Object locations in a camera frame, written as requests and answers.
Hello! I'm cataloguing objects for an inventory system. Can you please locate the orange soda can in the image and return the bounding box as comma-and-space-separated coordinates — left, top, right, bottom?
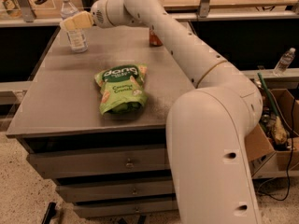
149, 30, 163, 47

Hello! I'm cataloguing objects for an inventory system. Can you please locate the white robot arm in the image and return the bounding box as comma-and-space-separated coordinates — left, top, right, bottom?
61, 0, 263, 224

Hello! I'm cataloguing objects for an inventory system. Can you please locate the clear plastic water bottle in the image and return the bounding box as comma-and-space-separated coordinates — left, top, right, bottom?
61, 0, 88, 53

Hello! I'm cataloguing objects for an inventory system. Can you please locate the cardboard box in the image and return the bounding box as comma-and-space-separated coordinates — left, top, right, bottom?
245, 89, 299, 179

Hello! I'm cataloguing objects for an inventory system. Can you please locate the small clear bottle on ledge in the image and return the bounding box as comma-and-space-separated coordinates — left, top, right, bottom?
273, 48, 295, 76

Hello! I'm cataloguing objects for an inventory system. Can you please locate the green snack bag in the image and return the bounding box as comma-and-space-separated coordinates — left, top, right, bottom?
94, 63, 148, 115

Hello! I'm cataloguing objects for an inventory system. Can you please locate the top grey drawer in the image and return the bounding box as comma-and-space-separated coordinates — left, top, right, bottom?
27, 144, 169, 179

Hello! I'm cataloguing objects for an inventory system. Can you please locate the bottom grey drawer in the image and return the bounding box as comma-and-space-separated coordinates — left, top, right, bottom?
74, 195, 178, 218

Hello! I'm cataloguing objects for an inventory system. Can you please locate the middle grey drawer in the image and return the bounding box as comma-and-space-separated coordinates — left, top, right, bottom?
56, 176, 174, 203

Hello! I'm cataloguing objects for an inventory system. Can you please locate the green handled brush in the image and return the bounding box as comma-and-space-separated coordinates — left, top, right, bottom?
258, 73, 288, 149

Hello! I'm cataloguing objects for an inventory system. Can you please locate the grey drawer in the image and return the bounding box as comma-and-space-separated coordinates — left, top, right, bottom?
56, 176, 174, 203
27, 144, 169, 179
74, 195, 178, 218

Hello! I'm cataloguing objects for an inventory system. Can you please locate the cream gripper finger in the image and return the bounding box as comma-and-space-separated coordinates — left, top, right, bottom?
60, 18, 76, 31
72, 11, 94, 29

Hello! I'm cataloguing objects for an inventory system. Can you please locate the grey drawer cabinet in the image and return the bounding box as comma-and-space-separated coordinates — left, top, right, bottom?
7, 27, 193, 207

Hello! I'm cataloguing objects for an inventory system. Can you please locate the black cable by box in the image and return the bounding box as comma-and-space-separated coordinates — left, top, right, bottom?
255, 98, 296, 202

